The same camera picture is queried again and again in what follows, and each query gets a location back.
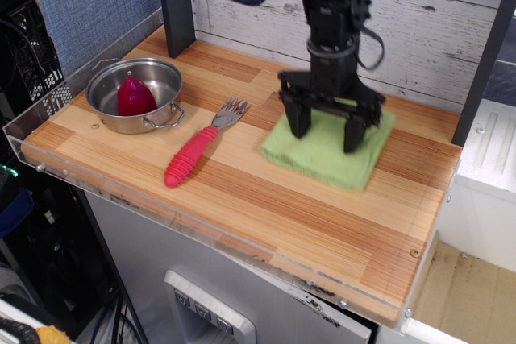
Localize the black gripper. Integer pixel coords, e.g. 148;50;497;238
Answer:
278;41;385;154

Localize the green towel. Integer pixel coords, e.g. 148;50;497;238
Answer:
260;110;396;192

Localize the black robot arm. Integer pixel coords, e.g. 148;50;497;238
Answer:
278;0;385;153

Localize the white grooved block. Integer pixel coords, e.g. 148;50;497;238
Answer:
457;99;515;197

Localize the small steel pot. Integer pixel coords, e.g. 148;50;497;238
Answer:
85;58;185;135

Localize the red toy pepper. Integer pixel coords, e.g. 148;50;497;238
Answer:
117;76;157;116

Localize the clear acrylic table guard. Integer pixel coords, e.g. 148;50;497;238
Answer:
2;11;463;335

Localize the silver dispenser panel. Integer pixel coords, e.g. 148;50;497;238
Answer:
164;270;256;343

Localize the black plastic crate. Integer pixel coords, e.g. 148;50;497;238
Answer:
4;0;69;115

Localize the red handled metal fork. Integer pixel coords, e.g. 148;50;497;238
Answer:
164;97;248;188

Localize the black right frame post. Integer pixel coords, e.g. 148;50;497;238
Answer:
451;0;515;147

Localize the dark grey vertical post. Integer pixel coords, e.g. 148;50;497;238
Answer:
161;0;196;58

